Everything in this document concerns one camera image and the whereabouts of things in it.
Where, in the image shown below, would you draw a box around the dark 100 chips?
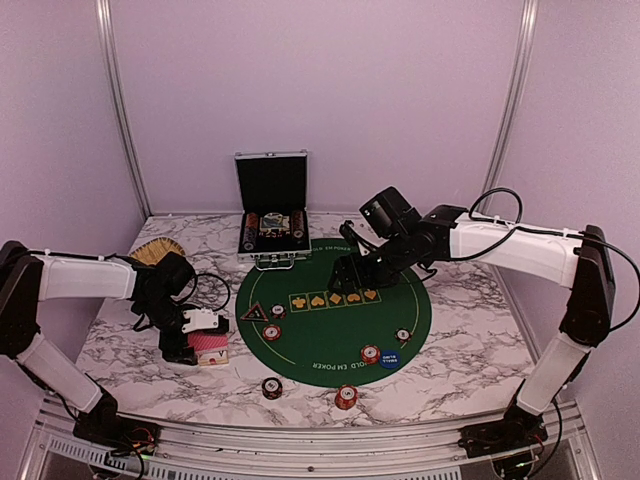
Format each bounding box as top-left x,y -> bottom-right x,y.
270,304 -> 287,319
395,328 -> 412,343

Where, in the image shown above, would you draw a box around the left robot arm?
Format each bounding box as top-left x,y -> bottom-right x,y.
1,240 -> 195,445

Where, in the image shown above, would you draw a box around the red 5 chip stack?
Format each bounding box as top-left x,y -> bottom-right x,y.
334,385 -> 358,410

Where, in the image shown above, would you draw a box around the aluminium poker chip case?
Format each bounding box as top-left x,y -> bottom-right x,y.
234,150 -> 311,271

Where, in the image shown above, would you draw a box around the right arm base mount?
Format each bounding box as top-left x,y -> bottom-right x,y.
457,421 -> 548,458

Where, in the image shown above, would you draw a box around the brown purple chip row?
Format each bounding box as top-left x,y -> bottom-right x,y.
241,213 -> 259,251

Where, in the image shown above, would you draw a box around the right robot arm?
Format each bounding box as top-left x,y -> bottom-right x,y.
328,187 -> 616,448

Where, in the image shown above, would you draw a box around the left aluminium frame post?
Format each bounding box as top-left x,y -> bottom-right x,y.
95,0 -> 152,219

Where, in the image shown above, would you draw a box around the dark brown chip row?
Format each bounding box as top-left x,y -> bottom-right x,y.
291,210 -> 306,245

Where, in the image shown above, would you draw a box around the aluminium frame post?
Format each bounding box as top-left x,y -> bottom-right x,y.
95,0 -> 152,219
480,0 -> 539,194

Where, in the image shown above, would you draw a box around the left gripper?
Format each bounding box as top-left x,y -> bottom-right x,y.
137,295 -> 197,366

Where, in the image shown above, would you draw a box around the round green poker mat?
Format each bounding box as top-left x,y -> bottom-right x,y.
235,239 -> 432,388

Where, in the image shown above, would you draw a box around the black triangular all-in button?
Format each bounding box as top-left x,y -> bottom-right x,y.
241,302 -> 268,322

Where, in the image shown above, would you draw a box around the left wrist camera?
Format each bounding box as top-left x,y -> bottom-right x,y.
182,308 -> 229,335

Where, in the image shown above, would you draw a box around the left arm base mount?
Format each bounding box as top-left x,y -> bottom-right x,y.
73,417 -> 161,455

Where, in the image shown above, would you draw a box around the woven bamboo tray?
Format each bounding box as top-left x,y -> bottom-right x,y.
130,237 -> 186,266

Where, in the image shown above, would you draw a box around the right aluminium frame post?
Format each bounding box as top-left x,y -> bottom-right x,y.
480,0 -> 539,194

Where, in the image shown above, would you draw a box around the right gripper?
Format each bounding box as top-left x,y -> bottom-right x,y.
327,233 -> 415,296

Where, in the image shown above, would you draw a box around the card deck box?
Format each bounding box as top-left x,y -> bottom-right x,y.
197,348 -> 229,367

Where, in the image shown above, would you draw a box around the blue small blind button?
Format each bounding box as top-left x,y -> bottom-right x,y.
378,350 -> 401,370

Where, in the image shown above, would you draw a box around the blue card deck in case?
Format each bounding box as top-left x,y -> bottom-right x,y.
259,212 -> 291,238

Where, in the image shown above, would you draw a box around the red-backed card deck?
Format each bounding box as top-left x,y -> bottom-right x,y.
187,331 -> 228,353

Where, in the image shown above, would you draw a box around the dark 100 chip stack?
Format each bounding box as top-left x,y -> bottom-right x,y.
261,377 -> 283,400

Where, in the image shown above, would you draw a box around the red 5 chips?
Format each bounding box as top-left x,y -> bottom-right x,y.
262,324 -> 282,341
361,345 -> 381,365

